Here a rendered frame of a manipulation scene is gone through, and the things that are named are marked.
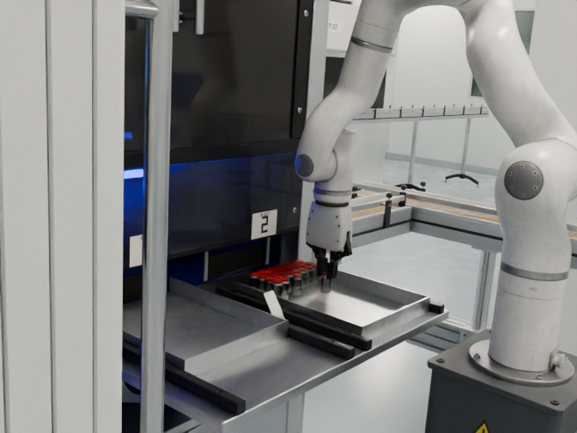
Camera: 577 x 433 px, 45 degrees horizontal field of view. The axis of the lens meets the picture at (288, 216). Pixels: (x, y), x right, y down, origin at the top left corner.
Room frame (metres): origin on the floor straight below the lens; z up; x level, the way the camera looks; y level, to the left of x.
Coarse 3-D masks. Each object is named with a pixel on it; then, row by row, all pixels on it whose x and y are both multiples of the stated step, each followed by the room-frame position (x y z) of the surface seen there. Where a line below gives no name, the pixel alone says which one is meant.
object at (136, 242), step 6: (132, 240) 1.26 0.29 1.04; (138, 240) 1.27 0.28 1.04; (132, 246) 1.26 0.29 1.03; (138, 246) 1.27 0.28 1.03; (132, 252) 1.26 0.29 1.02; (138, 252) 1.27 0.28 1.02; (132, 258) 1.26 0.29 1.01; (138, 258) 1.27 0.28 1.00; (132, 264) 1.26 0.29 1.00; (138, 264) 1.27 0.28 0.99
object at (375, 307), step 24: (240, 288) 1.42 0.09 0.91; (312, 288) 1.52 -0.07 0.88; (336, 288) 1.54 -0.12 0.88; (360, 288) 1.53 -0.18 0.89; (384, 288) 1.49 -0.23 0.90; (312, 312) 1.30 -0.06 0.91; (336, 312) 1.38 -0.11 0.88; (360, 312) 1.39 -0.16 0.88; (384, 312) 1.39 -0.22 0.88; (408, 312) 1.35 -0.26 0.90
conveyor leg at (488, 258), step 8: (480, 248) 2.17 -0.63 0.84; (488, 256) 2.18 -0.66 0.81; (480, 264) 2.19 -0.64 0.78; (488, 264) 2.17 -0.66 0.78; (480, 272) 2.19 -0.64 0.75; (488, 272) 2.17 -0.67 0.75; (480, 280) 2.18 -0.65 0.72; (488, 280) 2.17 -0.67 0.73; (480, 288) 2.18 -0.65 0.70; (488, 288) 2.17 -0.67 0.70; (480, 296) 2.18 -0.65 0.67; (488, 296) 2.18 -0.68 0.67; (480, 304) 2.18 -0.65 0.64; (488, 304) 2.18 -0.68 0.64; (480, 312) 2.18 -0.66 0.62; (488, 312) 2.18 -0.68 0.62; (472, 320) 2.20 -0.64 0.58; (480, 320) 2.17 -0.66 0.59; (472, 328) 2.19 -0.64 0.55; (480, 328) 2.17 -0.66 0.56
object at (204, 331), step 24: (192, 288) 1.39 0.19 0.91; (168, 312) 1.32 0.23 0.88; (192, 312) 1.32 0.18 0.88; (216, 312) 1.33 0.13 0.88; (240, 312) 1.30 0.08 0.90; (264, 312) 1.26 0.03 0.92; (168, 336) 1.19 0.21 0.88; (192, 336) 1.20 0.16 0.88; (216, 336) 1.21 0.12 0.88; (240, 336) 1.22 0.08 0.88; (264, 336) 1.18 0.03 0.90; (168, 360) 1.05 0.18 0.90; (192, 360) 1.04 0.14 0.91; (216, 360) 1.08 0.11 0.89
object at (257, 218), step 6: (270, 210) 1.57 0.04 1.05; (276, 210) 1.59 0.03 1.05; (252, 216) 1.52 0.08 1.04; (258, 216) 1.54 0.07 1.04; (270, 216) 1.57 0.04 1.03; (252, 222) 1.52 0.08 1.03; (258, 222) 1.54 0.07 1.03; (264, 222) 1.55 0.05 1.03; (270, 222) 1.57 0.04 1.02; (252, 228) 1.52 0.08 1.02; (258, 228) 1.54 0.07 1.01; (264, 228) 1.56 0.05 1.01; (270, 228) 1.57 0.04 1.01; (252, 234) 1.52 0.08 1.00; (258, 234) 1.54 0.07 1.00; (264, 234) 1.56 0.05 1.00; (270, 234) 1.57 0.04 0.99
